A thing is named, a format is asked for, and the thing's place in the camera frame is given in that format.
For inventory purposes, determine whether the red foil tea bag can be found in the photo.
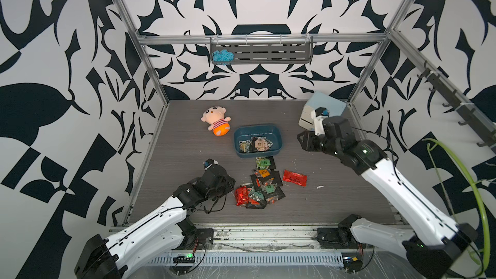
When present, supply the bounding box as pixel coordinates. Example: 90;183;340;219
235;186;249;207

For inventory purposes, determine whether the orange label tea bag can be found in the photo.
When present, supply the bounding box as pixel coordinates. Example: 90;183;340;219
253;169;283;187

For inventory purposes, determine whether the green label tea bag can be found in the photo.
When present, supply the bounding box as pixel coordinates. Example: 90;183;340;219
262;183;285;204
256;156;276;170

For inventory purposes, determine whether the small red tea bag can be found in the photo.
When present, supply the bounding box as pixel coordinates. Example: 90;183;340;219
282;170;307;187

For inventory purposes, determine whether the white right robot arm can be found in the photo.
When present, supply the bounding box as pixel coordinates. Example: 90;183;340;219
297;116;477;278

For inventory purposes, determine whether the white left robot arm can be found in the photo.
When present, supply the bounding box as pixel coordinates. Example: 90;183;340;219
74;160;236;278

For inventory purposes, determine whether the teal plastic storage box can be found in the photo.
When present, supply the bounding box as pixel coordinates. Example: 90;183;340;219
234;124;283;158

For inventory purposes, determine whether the cream blue mini drawer cabinet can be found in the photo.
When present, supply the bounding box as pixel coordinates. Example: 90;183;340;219
298;92;346;130

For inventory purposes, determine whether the plush baby doll toy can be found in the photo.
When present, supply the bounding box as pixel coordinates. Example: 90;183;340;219
201;106;231;136

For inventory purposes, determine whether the blue scrunchy sponge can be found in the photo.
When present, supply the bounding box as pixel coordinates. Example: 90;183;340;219
212;49;235;65

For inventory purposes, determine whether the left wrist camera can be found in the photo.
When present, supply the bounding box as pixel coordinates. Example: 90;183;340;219
204;159;218;171

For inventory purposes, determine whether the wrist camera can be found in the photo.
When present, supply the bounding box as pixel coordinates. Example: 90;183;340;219
204;159;218;171
311;107;329;136

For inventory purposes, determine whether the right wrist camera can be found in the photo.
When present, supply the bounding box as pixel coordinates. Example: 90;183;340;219
311;107;329;136

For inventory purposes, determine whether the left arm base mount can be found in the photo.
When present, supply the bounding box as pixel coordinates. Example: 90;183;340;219
170;228;214;251

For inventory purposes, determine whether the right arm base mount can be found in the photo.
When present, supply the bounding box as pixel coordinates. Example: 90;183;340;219
315;227;373;249

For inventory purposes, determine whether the grey wall shelf rack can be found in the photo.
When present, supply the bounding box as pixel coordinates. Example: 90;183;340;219
209;36;313;65

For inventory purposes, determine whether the dark hook rail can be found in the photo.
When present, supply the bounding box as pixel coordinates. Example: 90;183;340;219
417;60;495;153

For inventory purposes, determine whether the green hose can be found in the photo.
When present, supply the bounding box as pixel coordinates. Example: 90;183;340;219
422;138;492;276

